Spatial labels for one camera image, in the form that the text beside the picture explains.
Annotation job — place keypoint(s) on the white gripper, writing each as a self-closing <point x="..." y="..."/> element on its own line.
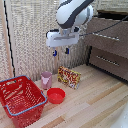
<point x="61" y="38"/>

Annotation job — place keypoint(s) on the orange-red plastic bowl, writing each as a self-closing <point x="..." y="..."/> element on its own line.
<point x="56" y="95"/>

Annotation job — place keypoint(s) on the yellow red snack box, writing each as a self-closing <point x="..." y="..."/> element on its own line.
<point x="69" y="77"/>

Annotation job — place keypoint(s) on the pink plastic cup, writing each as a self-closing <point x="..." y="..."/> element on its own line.
<point x="46" y="80"/>

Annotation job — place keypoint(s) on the beige woven folding screen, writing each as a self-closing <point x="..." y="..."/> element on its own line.
<point x="30" y="36"/>

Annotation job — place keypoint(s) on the dark brown wooden dresser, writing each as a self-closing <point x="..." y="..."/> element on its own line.
<point x="110" y="46"/>

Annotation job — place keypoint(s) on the red plastic shopping basket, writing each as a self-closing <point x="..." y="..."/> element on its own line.
<point x="20" y="100"/>

